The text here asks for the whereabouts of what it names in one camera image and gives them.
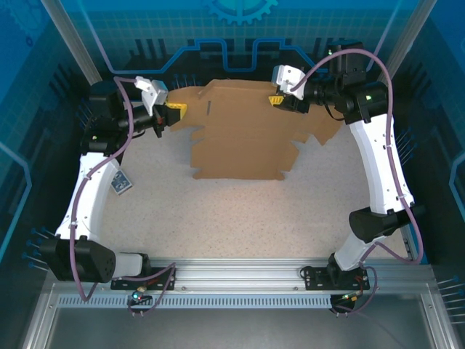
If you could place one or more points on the brown cardboard box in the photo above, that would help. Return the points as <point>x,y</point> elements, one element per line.
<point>247,138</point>

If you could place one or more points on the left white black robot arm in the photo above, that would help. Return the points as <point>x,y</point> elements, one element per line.
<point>91,192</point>

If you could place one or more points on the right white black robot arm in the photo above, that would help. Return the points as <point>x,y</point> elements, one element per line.
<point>381,163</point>

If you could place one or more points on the small blue printed card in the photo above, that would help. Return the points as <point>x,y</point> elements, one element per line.
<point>121,183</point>

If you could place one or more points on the grey metal shelf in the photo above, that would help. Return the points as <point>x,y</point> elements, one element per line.
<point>236,329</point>

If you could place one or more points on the right aluminium frame post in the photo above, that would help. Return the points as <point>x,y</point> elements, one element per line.
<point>407,25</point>

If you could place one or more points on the aluminium frame post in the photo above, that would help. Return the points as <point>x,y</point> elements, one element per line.
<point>407,25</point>
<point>66,25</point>

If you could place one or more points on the left aluminium frame post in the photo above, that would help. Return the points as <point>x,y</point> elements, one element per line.
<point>66,25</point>

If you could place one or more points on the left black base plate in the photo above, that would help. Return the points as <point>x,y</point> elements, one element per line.
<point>163,280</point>

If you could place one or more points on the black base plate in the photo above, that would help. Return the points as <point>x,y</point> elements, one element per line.
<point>312,278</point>
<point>163,280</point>

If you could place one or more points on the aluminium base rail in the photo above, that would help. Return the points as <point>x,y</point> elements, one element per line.
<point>236,274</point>

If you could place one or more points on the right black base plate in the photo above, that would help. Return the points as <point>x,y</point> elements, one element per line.
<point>312,278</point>

